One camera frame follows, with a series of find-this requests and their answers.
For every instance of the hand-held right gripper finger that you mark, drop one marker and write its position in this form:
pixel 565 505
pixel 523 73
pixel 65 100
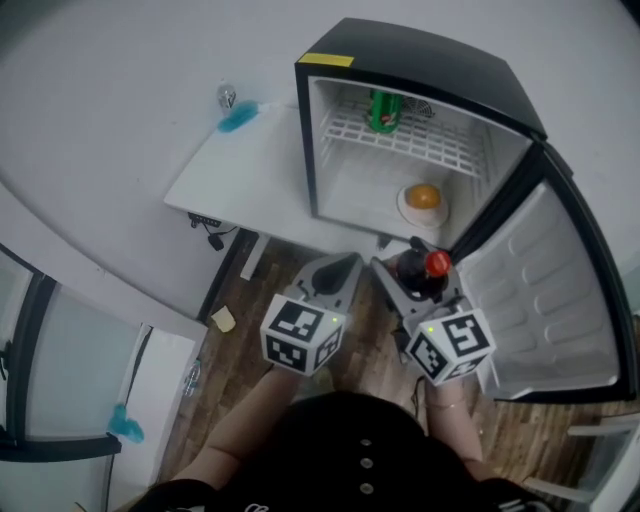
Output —
pixel 459 287
pixel 395 292

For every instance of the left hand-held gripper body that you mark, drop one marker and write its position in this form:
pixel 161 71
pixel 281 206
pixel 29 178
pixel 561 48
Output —
pixel 295 335

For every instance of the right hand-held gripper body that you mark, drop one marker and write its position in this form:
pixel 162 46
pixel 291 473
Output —
pixel 450 345

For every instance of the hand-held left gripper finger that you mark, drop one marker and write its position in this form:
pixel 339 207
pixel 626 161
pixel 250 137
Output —
pixel 315 272
pixel 352 285

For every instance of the dark soda bottle red cap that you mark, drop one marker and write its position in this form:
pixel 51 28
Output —
pixel 415 275

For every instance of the green drink can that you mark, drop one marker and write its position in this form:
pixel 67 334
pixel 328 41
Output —
pixel 384 112

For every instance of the black mini fridge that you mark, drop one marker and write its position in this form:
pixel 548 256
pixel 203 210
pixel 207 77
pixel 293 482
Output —
pixel 425 50

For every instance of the person's right forearm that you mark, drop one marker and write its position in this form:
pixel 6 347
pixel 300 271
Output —
pixel 452 430

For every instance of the person's left forearm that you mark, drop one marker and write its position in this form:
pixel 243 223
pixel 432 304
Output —
pixel 250 425

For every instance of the person's right tan shoe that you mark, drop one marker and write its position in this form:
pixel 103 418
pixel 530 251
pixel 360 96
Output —
pixel 325 376

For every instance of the yellow paper note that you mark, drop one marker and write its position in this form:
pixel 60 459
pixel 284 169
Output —
pixel 223 319

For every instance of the orange fruit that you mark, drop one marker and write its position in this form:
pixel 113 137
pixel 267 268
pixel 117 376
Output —
pixel 424 196

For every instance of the black power adapter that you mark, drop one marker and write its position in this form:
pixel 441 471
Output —
pixel 216 242

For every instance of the clear water bottle blue label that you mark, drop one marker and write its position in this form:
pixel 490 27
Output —
pixel 191 377

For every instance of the white table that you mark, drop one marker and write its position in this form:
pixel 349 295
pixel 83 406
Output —
pixel 240 175

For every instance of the black power strip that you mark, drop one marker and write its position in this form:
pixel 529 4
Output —
pixel 204 219

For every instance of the person's black shirt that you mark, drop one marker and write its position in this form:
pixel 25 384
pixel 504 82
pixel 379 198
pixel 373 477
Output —
pixel 350 450

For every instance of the white window ledge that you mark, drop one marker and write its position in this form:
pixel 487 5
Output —
pixel 165 380

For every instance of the white and wood chair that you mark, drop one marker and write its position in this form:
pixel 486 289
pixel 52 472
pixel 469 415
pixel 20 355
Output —
pixel 600 430

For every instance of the small glass on table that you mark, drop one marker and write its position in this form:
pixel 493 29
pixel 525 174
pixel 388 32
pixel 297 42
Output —
pixel 226 96

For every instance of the black framed window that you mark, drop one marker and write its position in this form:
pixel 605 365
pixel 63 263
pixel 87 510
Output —
pixel 30 350

